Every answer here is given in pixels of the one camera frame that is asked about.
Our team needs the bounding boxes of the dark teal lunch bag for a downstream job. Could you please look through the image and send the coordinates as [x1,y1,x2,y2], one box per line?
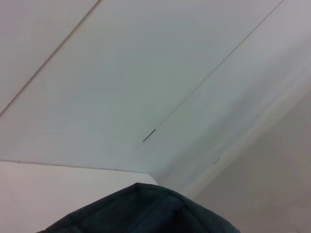
[36,182,243,233]

